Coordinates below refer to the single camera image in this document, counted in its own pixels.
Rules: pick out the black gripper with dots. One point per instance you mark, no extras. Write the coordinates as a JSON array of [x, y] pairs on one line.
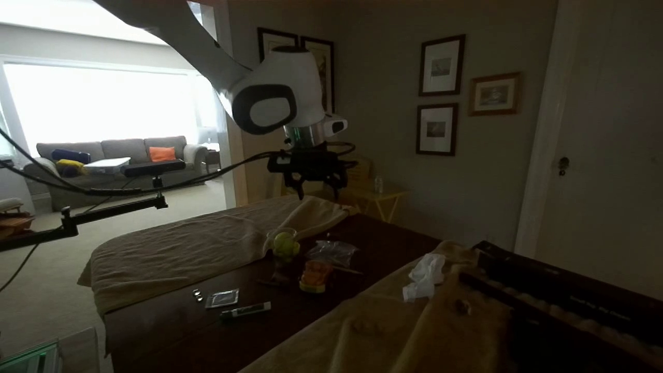
[[310, 166]]

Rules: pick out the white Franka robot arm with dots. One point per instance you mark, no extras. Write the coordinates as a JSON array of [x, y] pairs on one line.
[[276, 89]]

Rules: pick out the yellow side table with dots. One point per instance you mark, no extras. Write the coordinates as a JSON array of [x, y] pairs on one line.
[[375, 200]]

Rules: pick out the yellow-green tennis ball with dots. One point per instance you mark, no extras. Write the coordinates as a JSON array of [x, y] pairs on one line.
[[283, 246]]

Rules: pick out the clear crumpled plastic bag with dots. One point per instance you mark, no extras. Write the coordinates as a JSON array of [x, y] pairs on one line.
[[332, 252]]

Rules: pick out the small black framed picture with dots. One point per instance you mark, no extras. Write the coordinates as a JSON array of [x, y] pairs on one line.
[[442, 64], [435, 128]]

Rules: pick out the white crumpled tissue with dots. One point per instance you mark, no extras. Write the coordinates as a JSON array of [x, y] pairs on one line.
[[422, 276]]

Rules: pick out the green white marker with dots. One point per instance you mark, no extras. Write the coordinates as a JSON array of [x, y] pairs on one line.
[[245, 310]]

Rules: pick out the small white card packet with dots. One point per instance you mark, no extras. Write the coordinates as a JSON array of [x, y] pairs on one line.
[[221, 298]]

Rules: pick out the beige folded towel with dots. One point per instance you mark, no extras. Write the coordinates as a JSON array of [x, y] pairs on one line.
[[172, 250]]

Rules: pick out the olive towel under keyboard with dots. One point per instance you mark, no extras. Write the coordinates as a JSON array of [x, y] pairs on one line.
[[385, 332]]

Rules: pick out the small silver coin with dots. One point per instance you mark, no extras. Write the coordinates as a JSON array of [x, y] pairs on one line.
[[200, 298], [194, 293]]

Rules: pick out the orange cushion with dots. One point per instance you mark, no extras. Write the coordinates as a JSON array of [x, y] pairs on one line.
[[161, 153]]

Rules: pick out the wooden framed picture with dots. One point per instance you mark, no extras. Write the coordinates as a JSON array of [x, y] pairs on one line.
[[495, 93]]

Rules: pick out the grey sofa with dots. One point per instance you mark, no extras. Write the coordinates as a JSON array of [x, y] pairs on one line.
[[116, 148]]

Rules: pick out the yellow cushion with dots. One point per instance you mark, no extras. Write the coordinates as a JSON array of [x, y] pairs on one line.
[[68, 166]]

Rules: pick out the black piano keyboard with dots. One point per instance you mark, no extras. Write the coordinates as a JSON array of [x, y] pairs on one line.
[[565, 304]]

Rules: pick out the white door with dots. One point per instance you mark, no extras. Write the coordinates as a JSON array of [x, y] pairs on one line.
[[607, 138]]

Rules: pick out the black stereo camera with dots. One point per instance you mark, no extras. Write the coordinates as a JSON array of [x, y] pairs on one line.
[[156, 166]]

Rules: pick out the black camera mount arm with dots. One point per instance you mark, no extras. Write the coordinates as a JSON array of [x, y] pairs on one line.
[[90, 217]]

